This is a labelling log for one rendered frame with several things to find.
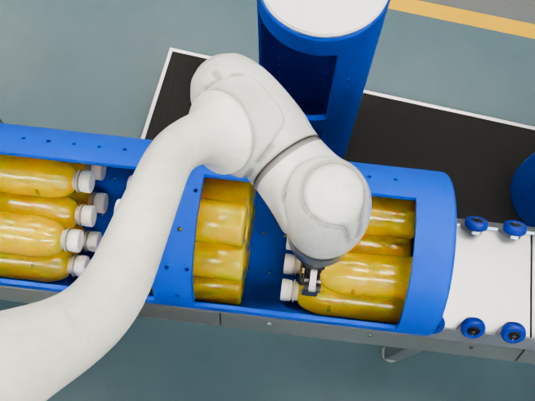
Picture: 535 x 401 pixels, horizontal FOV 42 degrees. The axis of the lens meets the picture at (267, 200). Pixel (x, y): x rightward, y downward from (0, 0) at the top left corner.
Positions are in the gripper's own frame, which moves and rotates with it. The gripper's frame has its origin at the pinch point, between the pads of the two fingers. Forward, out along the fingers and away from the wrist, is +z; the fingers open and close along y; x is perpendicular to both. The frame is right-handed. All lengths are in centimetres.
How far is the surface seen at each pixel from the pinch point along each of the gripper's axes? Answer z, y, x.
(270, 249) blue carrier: 18.8, 6.2, 7.5
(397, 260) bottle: 0.4, 2.7, -14.2
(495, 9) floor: 115, 129, -62
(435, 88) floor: 115, 94, -42
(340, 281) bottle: 0.6, -1.9, -5.1
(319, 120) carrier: 53, 49, 0
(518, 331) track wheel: 16.8, -4.1, -39.9
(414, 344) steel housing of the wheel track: 28.6, -7.5, -23.2
